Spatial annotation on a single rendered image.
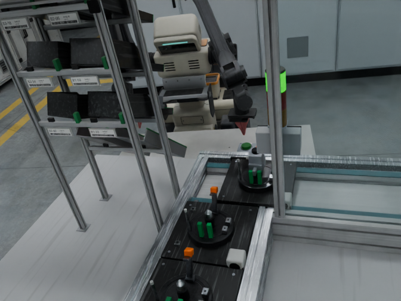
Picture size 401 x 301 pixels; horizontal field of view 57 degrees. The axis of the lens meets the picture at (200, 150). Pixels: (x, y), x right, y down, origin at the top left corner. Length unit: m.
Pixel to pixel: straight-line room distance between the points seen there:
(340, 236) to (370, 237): 0.08
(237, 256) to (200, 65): 1.09
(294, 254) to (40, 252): 0.86
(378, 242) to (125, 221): 0.85
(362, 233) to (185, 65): 1.14
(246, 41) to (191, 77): 2.38
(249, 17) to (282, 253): 3.23
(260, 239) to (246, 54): 3.30
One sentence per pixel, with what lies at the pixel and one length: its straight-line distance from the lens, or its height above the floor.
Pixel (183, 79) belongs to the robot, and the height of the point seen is 1.09.
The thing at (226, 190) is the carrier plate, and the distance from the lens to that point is 1.26.
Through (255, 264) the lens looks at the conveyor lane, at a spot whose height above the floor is 0.96.
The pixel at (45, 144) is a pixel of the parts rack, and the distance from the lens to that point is 1.26.
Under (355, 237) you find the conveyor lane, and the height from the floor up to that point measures 0.91.
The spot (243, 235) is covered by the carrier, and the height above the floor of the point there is 0.97.
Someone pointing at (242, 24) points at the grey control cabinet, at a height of 0.73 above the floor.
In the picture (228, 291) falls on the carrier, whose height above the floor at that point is 0.97.
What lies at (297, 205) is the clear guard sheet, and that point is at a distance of 1.14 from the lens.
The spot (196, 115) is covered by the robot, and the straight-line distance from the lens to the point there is 1.97.
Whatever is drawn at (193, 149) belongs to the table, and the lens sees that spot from 1.71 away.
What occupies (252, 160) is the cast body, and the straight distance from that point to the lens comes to 1.21.
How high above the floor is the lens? 1.76
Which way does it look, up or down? 32 degrees down
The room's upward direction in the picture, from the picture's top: 10 degrees counter-clockwise
